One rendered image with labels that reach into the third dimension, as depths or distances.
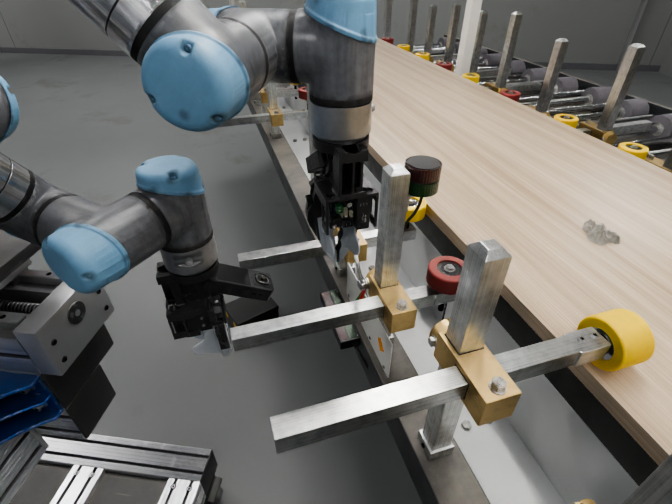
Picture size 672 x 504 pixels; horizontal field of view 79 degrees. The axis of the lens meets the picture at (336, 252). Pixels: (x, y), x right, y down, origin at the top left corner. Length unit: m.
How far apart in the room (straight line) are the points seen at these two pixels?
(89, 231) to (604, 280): 0.82
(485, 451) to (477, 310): 0.45
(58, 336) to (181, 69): 0.45
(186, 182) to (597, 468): 0.73
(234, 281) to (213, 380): 1.17
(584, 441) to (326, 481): 0.92
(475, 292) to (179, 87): 0.36
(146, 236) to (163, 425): 1.28
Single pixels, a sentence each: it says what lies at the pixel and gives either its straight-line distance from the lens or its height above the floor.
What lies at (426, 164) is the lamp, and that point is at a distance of 0.68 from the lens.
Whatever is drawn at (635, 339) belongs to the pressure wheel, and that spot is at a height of 0.97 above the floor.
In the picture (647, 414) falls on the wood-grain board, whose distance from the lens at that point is 0.71.
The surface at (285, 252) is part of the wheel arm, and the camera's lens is 0.94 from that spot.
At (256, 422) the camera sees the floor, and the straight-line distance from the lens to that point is 1.64.
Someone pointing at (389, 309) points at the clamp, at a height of 0.87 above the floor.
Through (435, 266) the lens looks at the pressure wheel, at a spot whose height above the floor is 0.91.
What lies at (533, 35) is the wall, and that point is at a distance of 6.88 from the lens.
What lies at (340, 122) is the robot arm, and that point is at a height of 1.23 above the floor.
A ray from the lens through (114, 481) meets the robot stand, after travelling 1.43.
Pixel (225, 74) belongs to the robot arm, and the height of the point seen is 1.31.
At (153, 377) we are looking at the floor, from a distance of 1.87.
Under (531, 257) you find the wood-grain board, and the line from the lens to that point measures 0.89.
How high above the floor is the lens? 1.39
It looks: 37 degrees down
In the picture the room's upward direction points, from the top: straight up
